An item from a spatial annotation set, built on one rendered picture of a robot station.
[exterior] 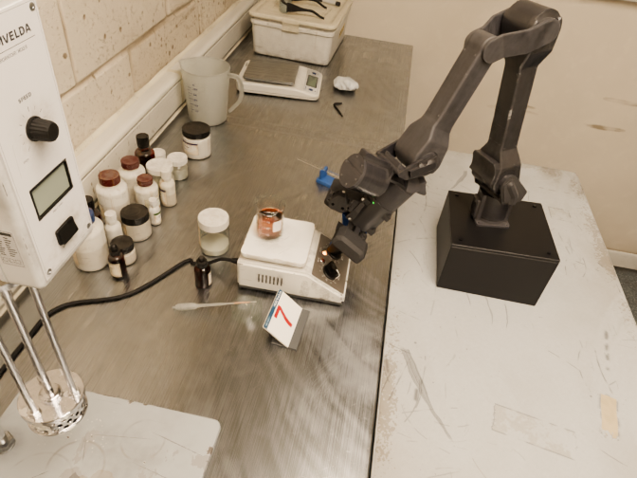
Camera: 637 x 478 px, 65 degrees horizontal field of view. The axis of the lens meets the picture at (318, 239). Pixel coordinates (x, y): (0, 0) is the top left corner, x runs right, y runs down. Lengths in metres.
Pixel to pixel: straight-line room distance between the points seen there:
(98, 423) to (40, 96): 0.53
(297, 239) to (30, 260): 0.59
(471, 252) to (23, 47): 0.79
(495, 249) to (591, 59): 1.45
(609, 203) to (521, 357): 1.78
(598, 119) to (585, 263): 1.27
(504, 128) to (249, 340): 0.56
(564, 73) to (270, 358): 1.79
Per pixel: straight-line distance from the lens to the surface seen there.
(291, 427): 0.79
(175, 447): 0.78
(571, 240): 1.29
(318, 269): 0.91
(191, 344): 0.88
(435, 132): 0.82
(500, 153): 0.94
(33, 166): 0.39
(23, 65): 0.37
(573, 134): 2.44
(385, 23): 2.19
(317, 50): 1.86
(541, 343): 1.02
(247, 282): 0.94
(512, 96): 0.90
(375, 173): 0.80
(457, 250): 0.96
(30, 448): 0.83
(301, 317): 0.91
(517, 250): 0.99
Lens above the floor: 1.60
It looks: 41 degrees down
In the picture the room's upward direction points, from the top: 7 degrees clockwise
